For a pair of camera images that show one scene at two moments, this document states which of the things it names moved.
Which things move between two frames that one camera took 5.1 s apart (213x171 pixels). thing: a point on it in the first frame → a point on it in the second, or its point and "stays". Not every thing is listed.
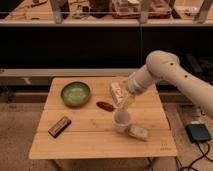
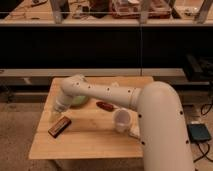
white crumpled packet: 138,132 stays
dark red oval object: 105,106 stays
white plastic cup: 121,121 stays
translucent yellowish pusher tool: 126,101 → 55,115
